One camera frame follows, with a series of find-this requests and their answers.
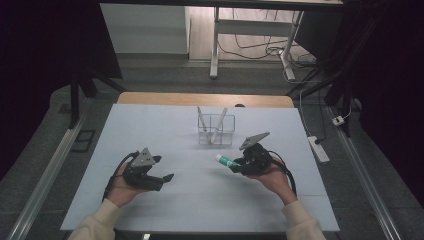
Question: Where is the white cabinet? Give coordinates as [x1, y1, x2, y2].
[99, 3, 191, 55]

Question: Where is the black floor plate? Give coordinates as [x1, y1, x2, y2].
[70, 129, 96, 154]

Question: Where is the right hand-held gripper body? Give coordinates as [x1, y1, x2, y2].
[239, 131, 275, 177]

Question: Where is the white pen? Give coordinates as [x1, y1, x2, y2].
[210, 107, 229, 144]

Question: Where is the tangle of floor cables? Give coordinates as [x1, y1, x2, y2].
[218, 9, 318, 68]

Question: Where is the clear plastic pen holder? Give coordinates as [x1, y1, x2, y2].
[197, 113, 236, 146]

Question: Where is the pale blue table mat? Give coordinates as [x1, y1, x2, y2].
[60, 103, 341, 233]

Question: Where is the person's right hand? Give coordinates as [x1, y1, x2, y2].
[249, 158, 298, 206]

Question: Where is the aluminium rail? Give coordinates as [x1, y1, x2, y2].
[6, 113, 88, 240]
[328, 106, 403, 240]

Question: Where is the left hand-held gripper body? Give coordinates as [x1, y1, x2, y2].
[123, 147, 164, 192]

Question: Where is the white desk frame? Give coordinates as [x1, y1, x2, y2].
[209, 7, 306, 81]

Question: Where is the dark curtain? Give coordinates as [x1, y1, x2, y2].
[0, 0, 123, 181]
[346, 0, 424, 204]

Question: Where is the white power strip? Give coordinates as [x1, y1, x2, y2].
[307, 135, 331, 164]

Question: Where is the person's left hand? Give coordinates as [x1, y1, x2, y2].
[106, 166, 149, 208]

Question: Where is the left hand-held gripper black cable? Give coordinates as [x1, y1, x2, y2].
[102, 151, 139, 201]

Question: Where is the black metal stand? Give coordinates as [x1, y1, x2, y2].
[286, 0, 354, 138]
[68, 49, 128, 129]

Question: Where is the green and white glue stick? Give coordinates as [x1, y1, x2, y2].
[215, 153, 240, 168]

